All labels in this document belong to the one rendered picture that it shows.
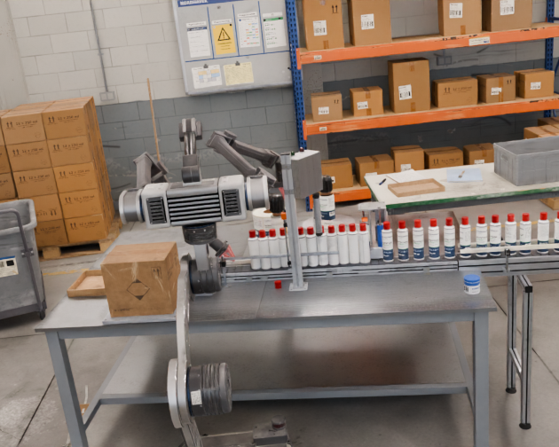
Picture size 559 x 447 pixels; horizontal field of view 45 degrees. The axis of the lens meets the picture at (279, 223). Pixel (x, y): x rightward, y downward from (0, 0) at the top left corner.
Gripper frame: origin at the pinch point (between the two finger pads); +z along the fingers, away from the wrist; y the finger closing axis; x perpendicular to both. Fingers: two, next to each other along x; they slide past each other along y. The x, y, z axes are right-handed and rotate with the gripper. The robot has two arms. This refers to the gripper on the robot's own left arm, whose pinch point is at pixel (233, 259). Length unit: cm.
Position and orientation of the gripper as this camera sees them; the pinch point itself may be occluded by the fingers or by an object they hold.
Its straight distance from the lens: 348.8
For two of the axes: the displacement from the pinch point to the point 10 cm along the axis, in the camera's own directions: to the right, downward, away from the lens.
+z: 7.5, 6.5, 1.6
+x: -6.6, 6.9, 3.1
